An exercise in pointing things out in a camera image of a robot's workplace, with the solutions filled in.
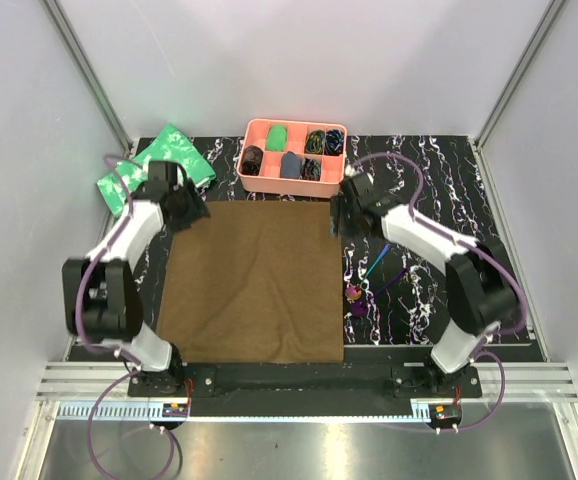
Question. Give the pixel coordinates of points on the pink compartment tray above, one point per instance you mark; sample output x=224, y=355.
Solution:
x=269, y=180

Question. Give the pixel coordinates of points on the black patterned rolled cloth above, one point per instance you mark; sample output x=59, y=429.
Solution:
x=311, y=170

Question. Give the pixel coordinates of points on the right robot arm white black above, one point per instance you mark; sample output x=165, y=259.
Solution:
x=481, y=289

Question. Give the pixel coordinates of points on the green rolled cloth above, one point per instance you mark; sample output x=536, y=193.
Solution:
x=276, y=139

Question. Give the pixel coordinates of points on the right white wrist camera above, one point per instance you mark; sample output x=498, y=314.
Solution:
x=351, y=171

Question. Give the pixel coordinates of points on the blue grey rolled cloth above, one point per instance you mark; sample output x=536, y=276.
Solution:
x=290, y=166

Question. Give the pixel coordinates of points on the black blue rolled cloth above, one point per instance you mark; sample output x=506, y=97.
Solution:
x=334, y=142

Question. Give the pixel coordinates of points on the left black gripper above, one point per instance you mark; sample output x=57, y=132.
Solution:
x=196, y=210

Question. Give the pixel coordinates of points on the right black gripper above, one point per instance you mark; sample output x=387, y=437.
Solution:
x=338, y=207

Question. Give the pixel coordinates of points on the green white patterned cloth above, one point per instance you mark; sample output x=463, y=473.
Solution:
x=126, y=175

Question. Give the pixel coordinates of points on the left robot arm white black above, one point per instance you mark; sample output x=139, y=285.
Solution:
x=119, y=280

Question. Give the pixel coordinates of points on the black multicolour rolled cloth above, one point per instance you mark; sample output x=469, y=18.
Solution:
x=314, y=142

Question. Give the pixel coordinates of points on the dark brown rolled cloth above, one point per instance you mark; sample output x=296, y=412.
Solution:
x=251, y=162

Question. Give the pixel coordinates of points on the brown cloth napkin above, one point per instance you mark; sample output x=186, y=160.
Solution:
x=255, y=282

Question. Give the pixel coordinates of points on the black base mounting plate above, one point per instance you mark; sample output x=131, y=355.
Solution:
x=301, y=391

